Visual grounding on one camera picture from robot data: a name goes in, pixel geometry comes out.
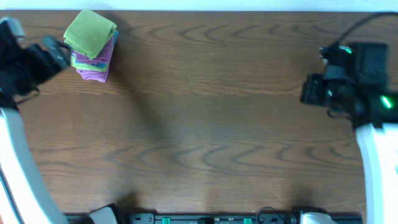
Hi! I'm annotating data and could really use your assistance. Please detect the bottom purple folded cloth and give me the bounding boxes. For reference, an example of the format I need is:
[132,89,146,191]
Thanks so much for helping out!
[77,70,109,83]

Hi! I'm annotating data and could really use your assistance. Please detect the green microfiber cloth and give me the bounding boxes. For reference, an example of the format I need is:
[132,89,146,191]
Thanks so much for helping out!
[63,9,117,60]

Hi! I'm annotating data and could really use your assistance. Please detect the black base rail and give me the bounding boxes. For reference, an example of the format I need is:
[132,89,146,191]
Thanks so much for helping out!
[120,213,292,224]

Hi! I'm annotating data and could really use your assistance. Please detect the top purple folded cloth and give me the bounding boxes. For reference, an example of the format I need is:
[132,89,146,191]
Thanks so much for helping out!
[72,34,117,65]

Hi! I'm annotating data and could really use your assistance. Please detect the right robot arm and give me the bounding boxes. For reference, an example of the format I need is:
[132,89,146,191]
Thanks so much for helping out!
[300,73,397,223]

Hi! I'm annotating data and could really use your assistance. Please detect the blue folded cloth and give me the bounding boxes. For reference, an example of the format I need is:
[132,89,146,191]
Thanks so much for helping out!
[72,31,118,72]

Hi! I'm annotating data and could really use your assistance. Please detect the light green folded cloth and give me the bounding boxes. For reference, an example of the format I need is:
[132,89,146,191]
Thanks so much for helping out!
[71,55,109,72]

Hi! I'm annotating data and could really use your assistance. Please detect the purple folded cloth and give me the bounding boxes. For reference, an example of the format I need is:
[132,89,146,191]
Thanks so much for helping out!
[72,34,117,65]
[77,70,109,83]

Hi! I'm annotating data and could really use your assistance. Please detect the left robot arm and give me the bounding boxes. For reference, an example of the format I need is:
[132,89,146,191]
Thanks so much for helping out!
[1,33,120,223]

